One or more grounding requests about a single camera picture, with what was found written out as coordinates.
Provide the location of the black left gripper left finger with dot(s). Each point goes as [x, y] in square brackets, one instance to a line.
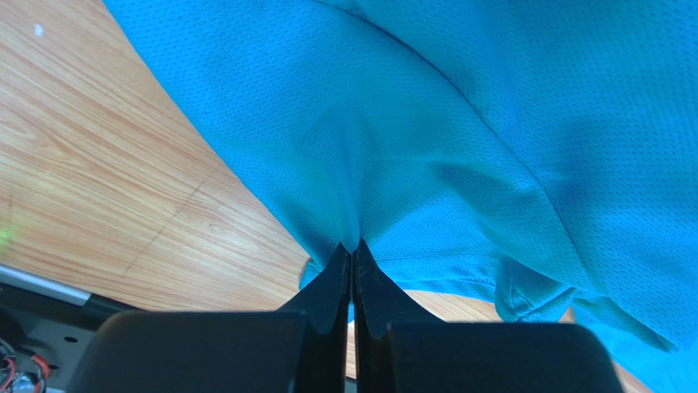
[300, 347]

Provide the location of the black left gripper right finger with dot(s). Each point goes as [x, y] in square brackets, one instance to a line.
[402, 347]

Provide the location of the teal t shirt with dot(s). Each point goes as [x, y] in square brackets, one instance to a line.
[539, 155]

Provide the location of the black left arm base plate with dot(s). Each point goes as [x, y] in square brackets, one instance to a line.
[56, 327]

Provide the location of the aluminium front frame rail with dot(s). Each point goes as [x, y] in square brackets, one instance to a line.
[43, 286]

